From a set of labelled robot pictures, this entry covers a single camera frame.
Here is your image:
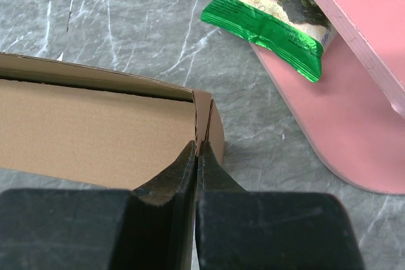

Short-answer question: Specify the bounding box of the brown cardboard box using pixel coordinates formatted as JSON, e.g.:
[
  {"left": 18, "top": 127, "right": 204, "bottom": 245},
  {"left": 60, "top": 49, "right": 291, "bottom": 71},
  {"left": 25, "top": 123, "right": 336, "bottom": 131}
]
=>
[{"left": 1, "top": 53, "right": 225, "bottom": 189}]

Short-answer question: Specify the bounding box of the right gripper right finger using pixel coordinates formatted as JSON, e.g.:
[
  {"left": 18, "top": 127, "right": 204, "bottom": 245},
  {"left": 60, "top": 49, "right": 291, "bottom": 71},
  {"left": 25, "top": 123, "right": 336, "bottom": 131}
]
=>
[{"left": 196, "top": 141, "right": 365, "bottom": 269}]

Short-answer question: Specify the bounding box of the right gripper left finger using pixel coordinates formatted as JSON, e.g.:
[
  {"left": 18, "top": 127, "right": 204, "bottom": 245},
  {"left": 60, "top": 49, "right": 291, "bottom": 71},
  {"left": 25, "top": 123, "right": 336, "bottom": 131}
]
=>
[{"left": 1, "top": 142, "right": 196, "bottom": 269}]

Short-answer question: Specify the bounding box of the green chips bag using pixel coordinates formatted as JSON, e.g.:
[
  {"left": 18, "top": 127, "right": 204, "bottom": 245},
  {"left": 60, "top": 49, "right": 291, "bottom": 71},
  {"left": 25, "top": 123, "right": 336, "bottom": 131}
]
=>
[{"left": 201, "top": 0, "right": 337, "bottom": 83}]

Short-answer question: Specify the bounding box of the pink three-tier shelf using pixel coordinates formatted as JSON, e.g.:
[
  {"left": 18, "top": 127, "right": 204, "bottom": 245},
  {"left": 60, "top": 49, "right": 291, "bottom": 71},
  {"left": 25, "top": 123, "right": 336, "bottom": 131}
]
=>
[{"left": 253, "top": 0, "right": 404, "bottom": 194}]

